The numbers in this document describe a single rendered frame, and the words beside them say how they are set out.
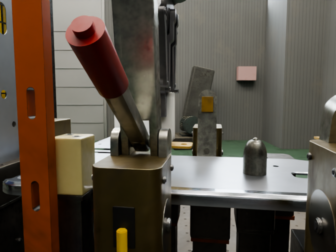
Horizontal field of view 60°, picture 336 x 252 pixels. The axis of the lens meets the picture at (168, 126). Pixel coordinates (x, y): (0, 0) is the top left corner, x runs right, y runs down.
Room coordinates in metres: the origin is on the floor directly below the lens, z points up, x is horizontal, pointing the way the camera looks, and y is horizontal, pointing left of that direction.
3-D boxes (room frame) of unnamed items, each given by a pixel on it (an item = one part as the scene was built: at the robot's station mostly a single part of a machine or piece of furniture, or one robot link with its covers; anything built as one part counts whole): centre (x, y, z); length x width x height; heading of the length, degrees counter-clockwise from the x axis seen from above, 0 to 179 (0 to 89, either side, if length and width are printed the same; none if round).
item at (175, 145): (0.42, 0.01, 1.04); 0.08 x 0.04 x 0.01; 81
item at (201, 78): (6.51, -0.55, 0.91); 1.09 x 1.07 x 1.82; 0
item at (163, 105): (0.39, 0.01, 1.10); 0.03 x 0.01 x 0.05; 171
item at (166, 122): (0.41, 0.01, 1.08); 0.03 x 0.01 x 0.07; 81
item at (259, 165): (0.40, -0.12, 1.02); 0.03 x 0.03 x 0.07
